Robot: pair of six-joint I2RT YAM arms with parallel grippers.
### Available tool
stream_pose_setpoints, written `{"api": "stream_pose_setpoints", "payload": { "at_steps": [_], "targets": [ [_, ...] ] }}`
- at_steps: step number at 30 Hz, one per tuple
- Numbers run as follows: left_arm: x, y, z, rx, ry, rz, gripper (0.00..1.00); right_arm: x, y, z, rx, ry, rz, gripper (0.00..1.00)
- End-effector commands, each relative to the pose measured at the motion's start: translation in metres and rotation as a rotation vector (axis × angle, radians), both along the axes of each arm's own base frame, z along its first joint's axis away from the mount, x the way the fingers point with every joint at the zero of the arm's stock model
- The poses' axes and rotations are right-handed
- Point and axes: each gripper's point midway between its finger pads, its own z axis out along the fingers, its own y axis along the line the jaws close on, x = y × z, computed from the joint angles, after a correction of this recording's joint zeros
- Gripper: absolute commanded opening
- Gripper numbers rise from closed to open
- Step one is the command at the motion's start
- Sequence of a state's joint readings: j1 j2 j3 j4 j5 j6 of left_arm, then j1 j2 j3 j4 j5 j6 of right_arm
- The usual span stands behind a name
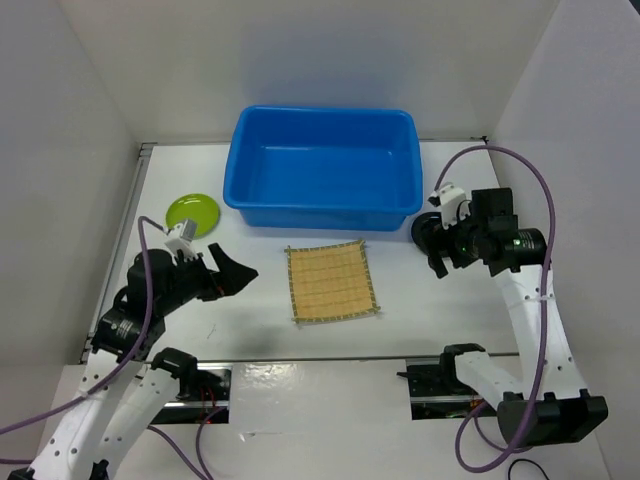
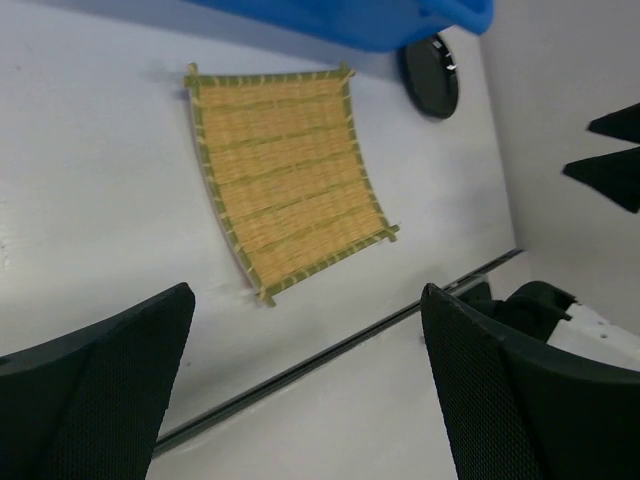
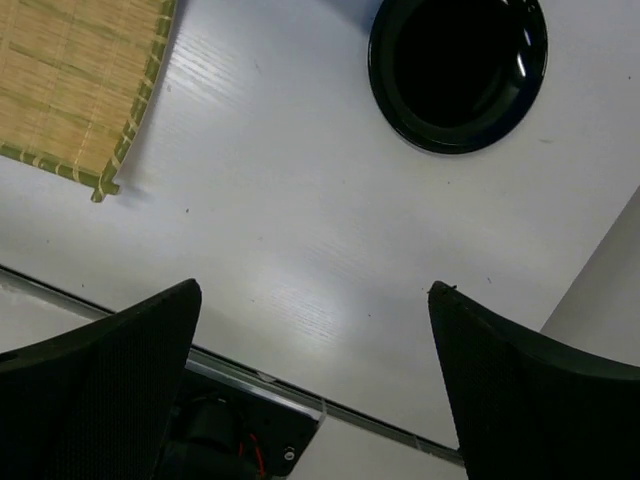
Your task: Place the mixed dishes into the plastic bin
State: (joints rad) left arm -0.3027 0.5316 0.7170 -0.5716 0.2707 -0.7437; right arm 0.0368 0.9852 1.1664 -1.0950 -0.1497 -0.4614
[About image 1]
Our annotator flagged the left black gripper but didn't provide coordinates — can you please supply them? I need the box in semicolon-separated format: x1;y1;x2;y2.
158;241;259;313

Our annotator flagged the black round bowl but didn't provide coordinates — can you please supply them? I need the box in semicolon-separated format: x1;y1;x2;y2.
410;212;442;254

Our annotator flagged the green round plate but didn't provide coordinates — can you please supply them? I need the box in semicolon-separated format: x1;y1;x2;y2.
165;193;221;239

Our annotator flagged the woven bamboo placemat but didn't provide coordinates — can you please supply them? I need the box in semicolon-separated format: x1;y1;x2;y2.
285;239;380;325

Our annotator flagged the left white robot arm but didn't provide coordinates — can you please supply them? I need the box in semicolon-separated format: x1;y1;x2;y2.
9;243;258;479

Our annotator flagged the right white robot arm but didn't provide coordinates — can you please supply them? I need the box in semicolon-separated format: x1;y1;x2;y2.
411;183;608;448

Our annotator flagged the blue plastic bin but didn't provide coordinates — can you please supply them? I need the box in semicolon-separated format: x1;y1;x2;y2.
223;106;424;232

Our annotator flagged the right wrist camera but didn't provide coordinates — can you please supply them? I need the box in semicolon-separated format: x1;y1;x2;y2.
431;182;470;230

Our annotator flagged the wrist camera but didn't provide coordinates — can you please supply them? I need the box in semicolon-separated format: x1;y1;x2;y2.
164;219;198;261
431;182;470;230

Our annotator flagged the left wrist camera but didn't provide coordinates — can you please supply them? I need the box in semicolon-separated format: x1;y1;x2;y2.
164;219;198;261

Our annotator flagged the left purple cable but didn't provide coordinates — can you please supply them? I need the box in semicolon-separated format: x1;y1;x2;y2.
0;216;171;464

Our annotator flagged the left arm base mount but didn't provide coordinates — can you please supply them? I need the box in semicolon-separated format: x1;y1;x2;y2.
151;362;232;425

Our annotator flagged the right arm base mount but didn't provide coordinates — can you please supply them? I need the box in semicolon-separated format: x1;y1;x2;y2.
396;357;483;420

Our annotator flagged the black cable loop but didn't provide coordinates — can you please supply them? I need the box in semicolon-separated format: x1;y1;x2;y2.
508;458;551;480

